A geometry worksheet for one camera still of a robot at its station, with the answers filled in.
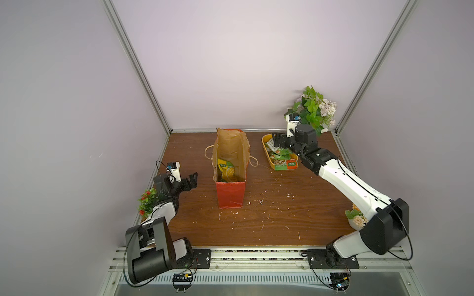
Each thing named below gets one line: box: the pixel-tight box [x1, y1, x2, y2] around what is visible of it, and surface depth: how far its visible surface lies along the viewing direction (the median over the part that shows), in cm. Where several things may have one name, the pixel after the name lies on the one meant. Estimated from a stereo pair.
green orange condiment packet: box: [273, 158, 299, 171], surface depth 97 cm
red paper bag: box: [204, 127, 258, 210], surface depth 91 cm
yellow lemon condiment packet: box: [217, 158, 238, 182], surface depth 98 cm
